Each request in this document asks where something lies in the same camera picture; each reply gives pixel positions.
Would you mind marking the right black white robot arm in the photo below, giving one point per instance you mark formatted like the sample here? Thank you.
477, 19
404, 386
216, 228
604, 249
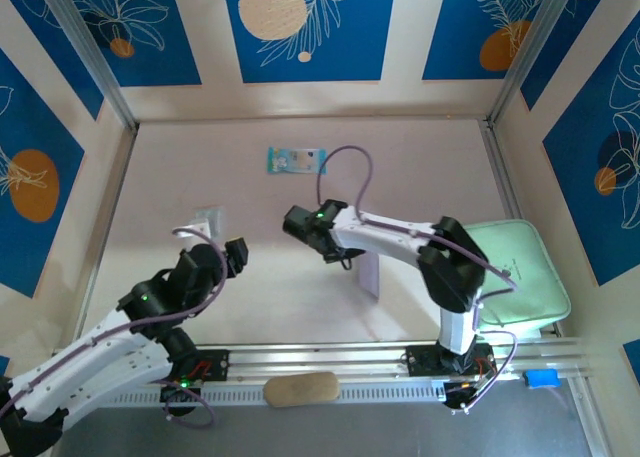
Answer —
450, 272

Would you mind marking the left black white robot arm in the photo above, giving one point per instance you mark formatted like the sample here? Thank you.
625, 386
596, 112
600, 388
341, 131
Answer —
75, 377

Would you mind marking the clear plastic packet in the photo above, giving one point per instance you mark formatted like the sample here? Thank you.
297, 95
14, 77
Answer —
215, 217

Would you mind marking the blue snack packet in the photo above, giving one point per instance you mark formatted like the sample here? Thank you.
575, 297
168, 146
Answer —
295, 161

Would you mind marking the black controller board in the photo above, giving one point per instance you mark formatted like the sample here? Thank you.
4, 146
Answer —
172, 394
457, 394

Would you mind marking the beige oval pad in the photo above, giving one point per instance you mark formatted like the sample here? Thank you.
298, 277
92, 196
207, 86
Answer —
300, 389

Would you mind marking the mint green tray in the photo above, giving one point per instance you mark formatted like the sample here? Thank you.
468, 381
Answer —
530, 277

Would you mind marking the blue plastic block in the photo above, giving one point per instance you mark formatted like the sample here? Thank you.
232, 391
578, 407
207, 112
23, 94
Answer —
542, 378

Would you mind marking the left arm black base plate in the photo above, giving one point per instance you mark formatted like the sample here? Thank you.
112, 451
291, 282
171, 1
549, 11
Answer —
220, 364

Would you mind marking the aluminium table edge rail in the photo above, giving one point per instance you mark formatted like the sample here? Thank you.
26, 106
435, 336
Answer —
106, 227
500, 167

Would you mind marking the aluminium mounting rail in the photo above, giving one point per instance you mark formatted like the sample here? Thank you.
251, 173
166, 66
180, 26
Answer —
325, 359

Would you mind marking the blue floral wall panel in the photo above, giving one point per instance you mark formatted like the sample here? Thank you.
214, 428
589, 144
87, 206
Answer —
450, 52
45, 42
165, 52
565, 202
570, 37
350, 52
30, 117

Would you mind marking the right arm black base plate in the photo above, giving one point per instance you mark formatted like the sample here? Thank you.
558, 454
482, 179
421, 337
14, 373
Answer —
420, 362

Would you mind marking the aluminium frame post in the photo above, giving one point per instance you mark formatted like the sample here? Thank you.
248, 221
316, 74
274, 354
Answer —
530, 52
91, 52

